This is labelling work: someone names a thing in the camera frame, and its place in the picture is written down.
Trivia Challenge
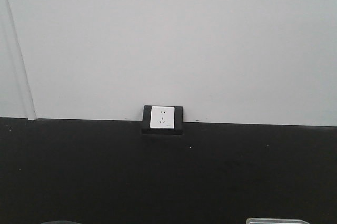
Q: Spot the gray metal tray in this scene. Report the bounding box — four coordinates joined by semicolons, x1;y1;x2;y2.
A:
246;218;309;224

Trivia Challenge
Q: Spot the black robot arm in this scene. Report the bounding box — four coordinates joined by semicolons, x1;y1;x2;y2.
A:
42;220;79;224

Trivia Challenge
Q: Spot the black white power socket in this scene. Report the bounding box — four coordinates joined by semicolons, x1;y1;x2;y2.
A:
141;105;183;135

